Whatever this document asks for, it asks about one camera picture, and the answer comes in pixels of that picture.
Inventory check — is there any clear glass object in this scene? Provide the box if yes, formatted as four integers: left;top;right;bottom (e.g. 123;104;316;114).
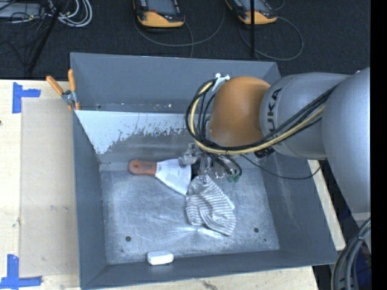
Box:
187;175;210;196

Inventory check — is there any striped grey white cloth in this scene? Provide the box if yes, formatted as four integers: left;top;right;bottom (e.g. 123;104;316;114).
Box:
184;177;237;237

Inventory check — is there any grey metal bin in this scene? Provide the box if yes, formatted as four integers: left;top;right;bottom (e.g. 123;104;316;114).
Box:
69;52;339;288

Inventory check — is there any small white block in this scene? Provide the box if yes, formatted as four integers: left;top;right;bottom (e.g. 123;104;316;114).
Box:
146;251;175;266

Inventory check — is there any brown cardboard board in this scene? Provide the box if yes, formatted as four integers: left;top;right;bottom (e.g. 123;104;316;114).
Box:
18;97;81;279

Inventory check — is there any brown-handled putty knife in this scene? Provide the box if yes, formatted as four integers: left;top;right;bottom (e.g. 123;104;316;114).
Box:
128;158;194;196

